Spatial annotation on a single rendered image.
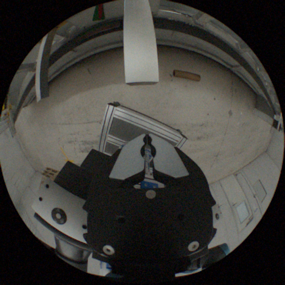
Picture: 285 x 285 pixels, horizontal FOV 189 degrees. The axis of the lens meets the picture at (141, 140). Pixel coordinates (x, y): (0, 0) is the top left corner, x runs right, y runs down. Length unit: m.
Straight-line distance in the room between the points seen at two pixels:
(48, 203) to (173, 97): 1.08
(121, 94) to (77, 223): 0.98
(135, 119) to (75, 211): 0.71
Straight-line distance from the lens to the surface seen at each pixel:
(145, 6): 0.15
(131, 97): 0.95
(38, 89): 0.28
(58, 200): 0.21
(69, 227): 0.20
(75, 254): 0.36
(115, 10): 0.38
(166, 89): 0.97
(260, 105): 2.76
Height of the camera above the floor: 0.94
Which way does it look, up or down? 59 degrees down
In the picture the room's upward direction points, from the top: 178 degrees counter-clockwise
